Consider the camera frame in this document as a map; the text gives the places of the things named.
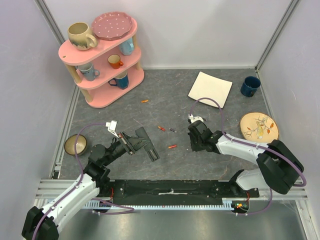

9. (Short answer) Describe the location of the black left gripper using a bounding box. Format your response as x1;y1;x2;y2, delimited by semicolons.
102;130;151;166

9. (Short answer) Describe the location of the black remote control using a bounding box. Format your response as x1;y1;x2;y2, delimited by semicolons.
135;127;160;162

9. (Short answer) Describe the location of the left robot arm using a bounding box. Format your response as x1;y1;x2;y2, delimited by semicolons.
21;127;159;240

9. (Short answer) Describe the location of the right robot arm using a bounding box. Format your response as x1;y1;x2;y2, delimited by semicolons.
188;119;304;197

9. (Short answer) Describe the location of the white square plate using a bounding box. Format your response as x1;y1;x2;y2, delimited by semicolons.
187;71;233;108

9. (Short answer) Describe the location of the round wooden bird plate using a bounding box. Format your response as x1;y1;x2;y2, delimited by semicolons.
239;112;279;143

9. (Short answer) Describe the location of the brown ceramic bowl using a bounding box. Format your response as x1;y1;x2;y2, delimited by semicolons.
64;134;88;156

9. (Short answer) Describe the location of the dark teal mug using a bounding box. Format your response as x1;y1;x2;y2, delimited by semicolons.
108;71;129;90

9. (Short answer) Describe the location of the navy blue mug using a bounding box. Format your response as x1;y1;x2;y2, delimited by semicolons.
240;76;261;97

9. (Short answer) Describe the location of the orange mug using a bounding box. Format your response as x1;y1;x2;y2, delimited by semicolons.
107;54;124;69

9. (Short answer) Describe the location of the grey blue mug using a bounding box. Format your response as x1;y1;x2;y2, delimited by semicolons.
77;62;100;82

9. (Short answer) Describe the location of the pink three-tier shelf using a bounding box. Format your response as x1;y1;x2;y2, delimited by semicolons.
58;19;145;108

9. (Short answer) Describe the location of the light blue mug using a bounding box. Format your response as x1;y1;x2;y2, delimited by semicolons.
118;37;135;56

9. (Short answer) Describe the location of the pink dotted plate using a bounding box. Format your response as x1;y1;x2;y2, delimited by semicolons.
91;11;133;41

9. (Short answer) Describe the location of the beige ceramic mug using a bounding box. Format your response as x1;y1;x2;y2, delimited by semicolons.
67;22;98;51

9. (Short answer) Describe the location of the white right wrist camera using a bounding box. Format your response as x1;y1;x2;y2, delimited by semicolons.
188;114;206;124

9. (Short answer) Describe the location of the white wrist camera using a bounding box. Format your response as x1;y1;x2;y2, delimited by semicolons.
188;114;206;124
105;120;118;138

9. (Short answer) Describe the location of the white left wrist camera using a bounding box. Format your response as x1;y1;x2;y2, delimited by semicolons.
105;120;118;138

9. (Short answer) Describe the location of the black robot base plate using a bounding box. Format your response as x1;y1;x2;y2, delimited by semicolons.
98;179;260;205

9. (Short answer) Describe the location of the slotted cable duct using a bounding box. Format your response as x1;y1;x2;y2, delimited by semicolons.
82;199;249;212

